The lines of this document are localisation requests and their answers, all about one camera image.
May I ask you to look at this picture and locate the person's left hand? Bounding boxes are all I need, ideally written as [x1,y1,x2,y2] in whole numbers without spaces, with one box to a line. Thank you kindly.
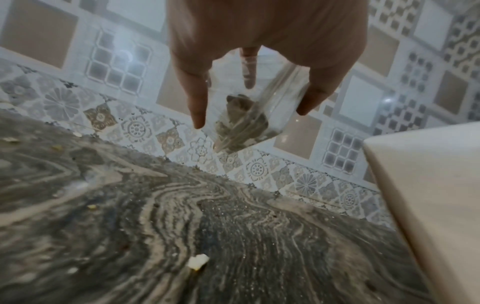
[166,0,369,130]

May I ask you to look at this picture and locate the clear glass jar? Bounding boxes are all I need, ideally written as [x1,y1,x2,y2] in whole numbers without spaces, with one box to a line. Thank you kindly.
[201,63,313,155]

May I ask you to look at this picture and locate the brown spice pieces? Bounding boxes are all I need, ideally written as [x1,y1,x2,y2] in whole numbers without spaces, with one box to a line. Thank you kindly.
[213,93,274,151]

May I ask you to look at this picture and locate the beige appliance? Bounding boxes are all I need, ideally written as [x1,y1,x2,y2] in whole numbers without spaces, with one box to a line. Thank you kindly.
[362,121,480,304]

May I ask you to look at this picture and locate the white food crumb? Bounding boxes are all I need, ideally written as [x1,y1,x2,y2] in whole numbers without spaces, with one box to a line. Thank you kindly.
[186,253,211,271]

